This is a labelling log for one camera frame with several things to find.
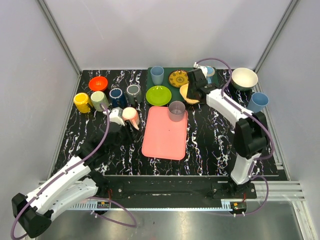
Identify light green ceramic mug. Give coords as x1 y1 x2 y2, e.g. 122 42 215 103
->
90 91 109 112

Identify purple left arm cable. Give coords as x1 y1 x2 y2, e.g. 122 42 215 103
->
10 102 138 240

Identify yellow glass mug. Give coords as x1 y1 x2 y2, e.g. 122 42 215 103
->
73 92 93 114

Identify dark blue ceramic mug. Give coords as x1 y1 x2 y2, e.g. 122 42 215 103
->
109 87 128 109

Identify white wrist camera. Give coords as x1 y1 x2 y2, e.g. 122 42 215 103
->
102 107 125 126
193 62 208 75

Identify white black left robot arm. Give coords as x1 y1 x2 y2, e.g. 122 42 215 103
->
10 122 133 240

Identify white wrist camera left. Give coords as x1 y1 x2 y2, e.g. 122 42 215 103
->
102 107 125 126

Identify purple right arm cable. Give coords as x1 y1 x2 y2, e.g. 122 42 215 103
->
197 57 276 217

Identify light blue plastic cup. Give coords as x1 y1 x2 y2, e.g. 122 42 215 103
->
247 92 269 113

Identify dark green mat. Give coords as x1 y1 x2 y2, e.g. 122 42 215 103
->
145 67 223 102

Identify orange plastic bowl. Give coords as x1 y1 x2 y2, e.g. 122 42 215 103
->
88 76 108 92

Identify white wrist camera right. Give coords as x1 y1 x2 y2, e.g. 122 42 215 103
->
193 62 208 75

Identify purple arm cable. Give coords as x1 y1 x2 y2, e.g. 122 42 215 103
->
10 102 138 240
197 57 276 217

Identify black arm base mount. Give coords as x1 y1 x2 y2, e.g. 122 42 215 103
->
104 175 257 200

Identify lime green plate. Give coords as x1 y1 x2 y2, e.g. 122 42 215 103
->
146 85 172 107

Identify pink plastic tray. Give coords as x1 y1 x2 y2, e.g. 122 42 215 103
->
141 106 188 161

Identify yellow black patterned saucer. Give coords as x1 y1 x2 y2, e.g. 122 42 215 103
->
168 69 189 88

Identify purple translucent cup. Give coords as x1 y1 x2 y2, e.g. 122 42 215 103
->
168 101 186 122

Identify light blue cup on mat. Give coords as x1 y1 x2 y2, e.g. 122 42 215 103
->
150 66 164 86

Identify yellow square plate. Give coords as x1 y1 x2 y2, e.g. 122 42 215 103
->
179 84 200 105

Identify white floral ceramic bowl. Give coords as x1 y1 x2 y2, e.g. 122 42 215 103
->
231 67 259 91

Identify grey ceramic mug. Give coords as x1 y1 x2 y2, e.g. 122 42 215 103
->
126 84 142 105

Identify pink ceramic mug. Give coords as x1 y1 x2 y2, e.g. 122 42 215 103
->
122 107 140 131

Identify light blue patterned mug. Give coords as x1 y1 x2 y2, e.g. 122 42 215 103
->
205 66 216 84

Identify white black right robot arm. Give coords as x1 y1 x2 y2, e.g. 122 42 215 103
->
186 68 271 199

